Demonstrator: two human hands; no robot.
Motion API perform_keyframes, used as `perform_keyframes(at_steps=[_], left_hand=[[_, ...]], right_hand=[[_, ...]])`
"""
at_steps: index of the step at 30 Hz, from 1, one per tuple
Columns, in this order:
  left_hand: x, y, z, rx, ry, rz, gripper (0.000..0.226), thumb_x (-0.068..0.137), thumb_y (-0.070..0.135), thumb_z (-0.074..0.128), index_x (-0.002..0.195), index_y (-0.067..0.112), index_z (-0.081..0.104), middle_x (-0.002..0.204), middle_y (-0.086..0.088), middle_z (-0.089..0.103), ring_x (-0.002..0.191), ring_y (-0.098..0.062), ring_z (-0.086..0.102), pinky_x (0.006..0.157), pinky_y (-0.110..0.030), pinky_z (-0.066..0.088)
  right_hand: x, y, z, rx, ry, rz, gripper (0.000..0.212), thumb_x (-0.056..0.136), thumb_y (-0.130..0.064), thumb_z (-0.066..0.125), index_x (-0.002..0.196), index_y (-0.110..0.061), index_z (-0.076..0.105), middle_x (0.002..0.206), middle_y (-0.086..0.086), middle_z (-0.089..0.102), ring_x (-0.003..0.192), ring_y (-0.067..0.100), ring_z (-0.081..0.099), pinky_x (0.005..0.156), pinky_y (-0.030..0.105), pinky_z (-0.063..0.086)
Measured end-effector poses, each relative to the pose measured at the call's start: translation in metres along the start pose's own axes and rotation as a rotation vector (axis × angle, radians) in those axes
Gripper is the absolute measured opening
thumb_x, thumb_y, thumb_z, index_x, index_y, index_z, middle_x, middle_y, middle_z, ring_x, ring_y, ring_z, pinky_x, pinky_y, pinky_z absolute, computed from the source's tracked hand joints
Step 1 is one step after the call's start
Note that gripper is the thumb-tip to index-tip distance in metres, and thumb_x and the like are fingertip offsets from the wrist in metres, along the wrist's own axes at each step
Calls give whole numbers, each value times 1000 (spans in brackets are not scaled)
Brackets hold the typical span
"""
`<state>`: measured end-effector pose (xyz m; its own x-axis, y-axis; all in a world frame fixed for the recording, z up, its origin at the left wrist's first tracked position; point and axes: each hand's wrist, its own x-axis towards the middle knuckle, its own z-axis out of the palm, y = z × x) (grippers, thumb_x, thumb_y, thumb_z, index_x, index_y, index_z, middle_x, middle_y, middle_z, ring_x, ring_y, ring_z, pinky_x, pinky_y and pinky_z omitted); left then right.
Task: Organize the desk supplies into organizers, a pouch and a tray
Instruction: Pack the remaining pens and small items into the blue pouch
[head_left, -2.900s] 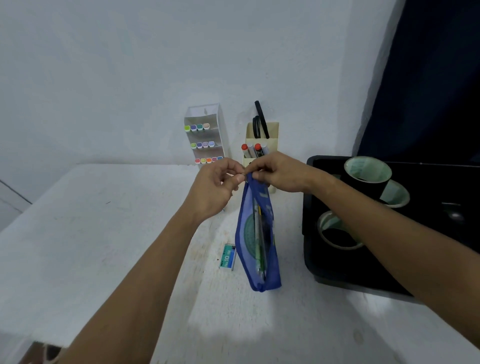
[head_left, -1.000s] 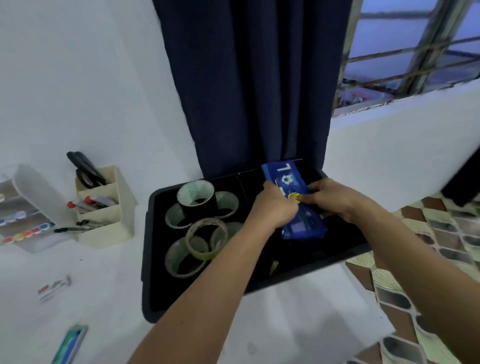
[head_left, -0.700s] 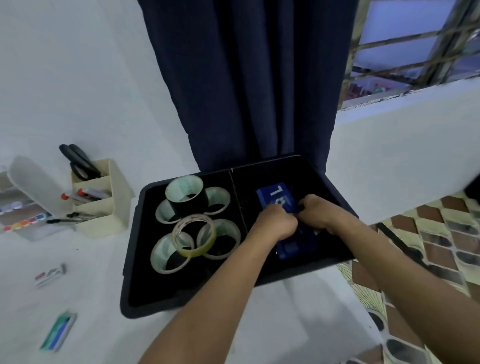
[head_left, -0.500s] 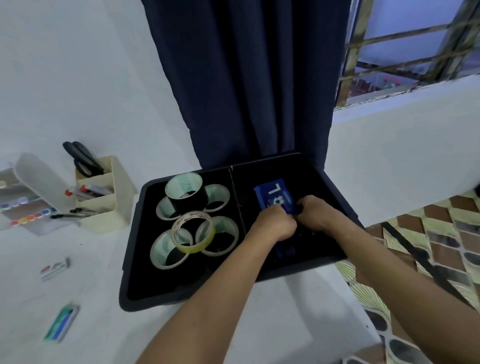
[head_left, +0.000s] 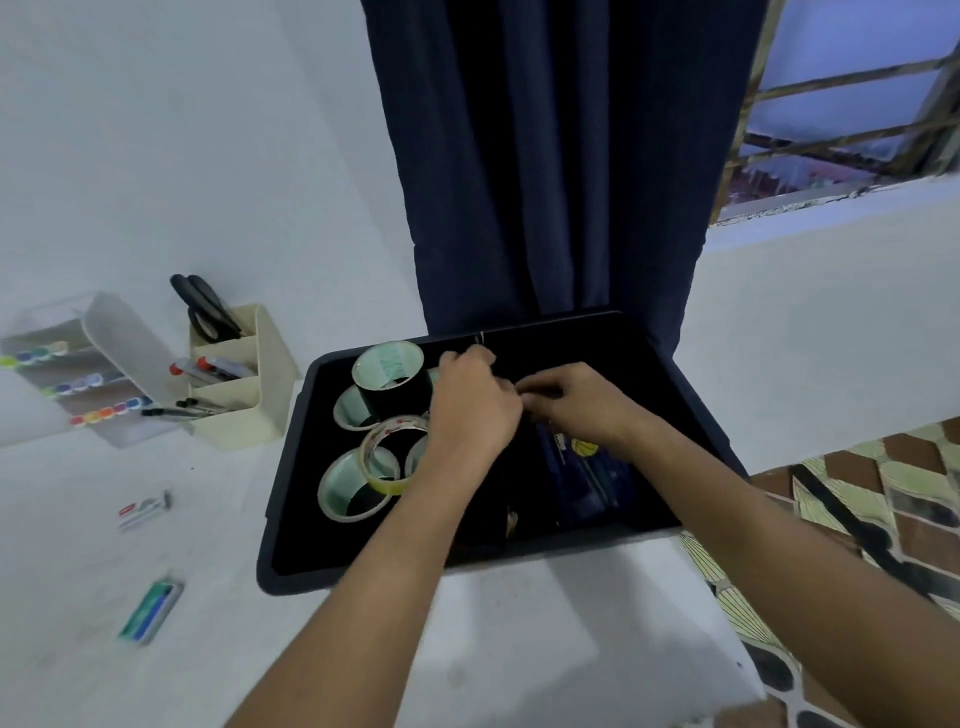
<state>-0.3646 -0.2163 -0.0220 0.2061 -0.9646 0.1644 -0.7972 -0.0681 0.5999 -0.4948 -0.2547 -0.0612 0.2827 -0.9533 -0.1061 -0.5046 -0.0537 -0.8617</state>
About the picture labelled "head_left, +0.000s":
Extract black plastic tray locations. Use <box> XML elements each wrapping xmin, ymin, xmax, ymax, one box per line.
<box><xmin>256</xmin><ymin>309</ymin><xmax>749</xmax><ymax>598</ymax></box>

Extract person's left hand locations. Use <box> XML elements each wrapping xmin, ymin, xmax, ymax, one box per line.
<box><xmin>422</xmin><ymin>344</ymin><xmax>524</xmax><ymax>483</ymax></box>

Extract person's left forearm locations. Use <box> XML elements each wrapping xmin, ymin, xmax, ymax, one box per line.
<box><xmin>224</xmin><ymin>463</ymin><xmax>490</xmax><ymax>728</ymax></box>

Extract white eraser red label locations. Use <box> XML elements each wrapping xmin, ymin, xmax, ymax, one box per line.
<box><xmin>117</xmin><ymin>491</ymin><xmax>174</xmax><ymax>530</ymax></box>

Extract clear tiered organizer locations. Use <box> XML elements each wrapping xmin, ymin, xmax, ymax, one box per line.
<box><xmin>0</xmin><ymin>290</ymin><xmax>189</xmax><ymax>450</ymax></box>

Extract teal staples box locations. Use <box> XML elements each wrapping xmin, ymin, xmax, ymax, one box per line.
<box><xmin>117</xmin><ymin>575</ymin><xmax>185</xmax><ymax>646</ymax></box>

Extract cream pen holder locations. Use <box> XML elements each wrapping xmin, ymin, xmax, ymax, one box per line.
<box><xmin>187</xmin><ymin>303</ymin><xmax>301</xmax><ymax>453</ymax></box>

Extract window with metal grille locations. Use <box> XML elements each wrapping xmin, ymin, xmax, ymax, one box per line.
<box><xmin>708</xmin><ymin>0</ymin><xmax>960</xmax><ymax>226</ymax></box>

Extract patterned floor mat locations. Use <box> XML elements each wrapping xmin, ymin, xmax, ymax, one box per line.
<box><xmin>678</xmin><ymin>419</ymin><xmax>960</xmax><ymax>728</ymax></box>

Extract dark blue curtain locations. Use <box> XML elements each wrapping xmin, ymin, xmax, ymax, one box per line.
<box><xmin>359</xmin><ymin>0</ymin><xmax>770</xmax><ymax>361</ymax></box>

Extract blue mesh pencil pouch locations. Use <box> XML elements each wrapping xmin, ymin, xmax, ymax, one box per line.
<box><xmin>536</xmin><ymin>419</ymin><xmax>639</xmax><ymax>530</ymax></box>

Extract black handled scissors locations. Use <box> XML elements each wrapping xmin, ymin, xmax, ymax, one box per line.
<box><xmin>169</xmin><ymin>274</ymin><xmax>223</xmax><ymax>343</ymax></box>
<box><xmin>185</xmin><ymin>274</ymin><xmax>245</xmax><ymax>340</ymax></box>

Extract yellow clear tape roll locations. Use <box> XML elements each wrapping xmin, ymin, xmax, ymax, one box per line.
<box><xmin>359</xmin><ymin>414</ymin><xmax>433</xmax><ymax>496</ymax></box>

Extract person's right forearm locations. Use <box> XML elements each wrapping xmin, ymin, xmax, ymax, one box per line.
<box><xmin>620</xmin><ymin>418</ymin><xmax>960</xmax><ymax>728</ymax></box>

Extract red capped black marker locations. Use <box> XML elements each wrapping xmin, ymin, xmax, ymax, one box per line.
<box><xmin>196</xmin><ymin>356</ymin><xmax>256</xmax><ymax>380</ymax></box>

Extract person's right hand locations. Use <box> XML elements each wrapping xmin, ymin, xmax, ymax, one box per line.
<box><xmin>513</xmin><ymin>362</ymin><xmax>655</xmax><ymax>457</ymax></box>

